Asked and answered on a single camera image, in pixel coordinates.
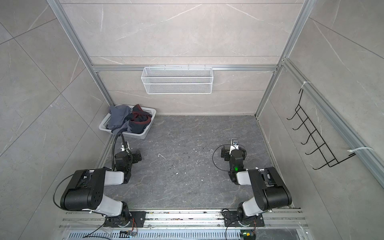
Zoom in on grey-blue tank top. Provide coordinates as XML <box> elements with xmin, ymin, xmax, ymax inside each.
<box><xmin>107</xmin><ymin>105</ymin><xmax>132</xmax><ymax>135</ymax></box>

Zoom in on navy red-trimmed tank top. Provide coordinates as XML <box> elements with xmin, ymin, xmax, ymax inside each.
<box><xmin>127</xmin><ymin>104</ymin><xmax>152</xmax><ymax>134</ymax></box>

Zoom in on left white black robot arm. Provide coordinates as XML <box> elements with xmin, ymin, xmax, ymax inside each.
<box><xmin>59</xmin><ymin>151</ymin><xmax>142</xmax><ymax>228</ymax></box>

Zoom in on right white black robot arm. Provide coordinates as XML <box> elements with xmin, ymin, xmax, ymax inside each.
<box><xmin>218</xmin><ymin>142</ymin><xmax>293</xmax><ymax>227</ymax></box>

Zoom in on white plastic laundry basket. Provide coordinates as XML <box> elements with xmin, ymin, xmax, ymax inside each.
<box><xmin>99</xmin><ymin>104</ymin><xmax>157</xmax><ymax>140</ymax></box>

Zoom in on left black corrugated cable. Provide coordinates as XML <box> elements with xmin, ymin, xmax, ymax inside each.
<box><xmin>111</xmin><ymin>132</ymin><xmax>127</xmax><ymax>172</ymax></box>

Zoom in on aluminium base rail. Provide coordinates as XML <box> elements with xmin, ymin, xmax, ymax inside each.
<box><xmin>54</xmin><ymin>209</ymin><xmax>313</xmax><ymax>240</ymax></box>

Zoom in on white wire mesh shelf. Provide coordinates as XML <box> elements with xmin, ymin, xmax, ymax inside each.
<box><xmin>141</xmin><ymin>67</ymin><xmax>214</xmax><ymax>95</ymax></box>

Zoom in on black wire hook rack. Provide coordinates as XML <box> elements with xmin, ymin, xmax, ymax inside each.
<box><xmin>287</xmin><ymin>89</ymin><xmax>356</xmax><ymax>171</ymax></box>

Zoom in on aluminium frame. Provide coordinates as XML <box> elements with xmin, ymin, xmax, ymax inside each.
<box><xmin>48</xmin><ymin>1</ymin><xmax>384</xmax><ymax>186</ymax></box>

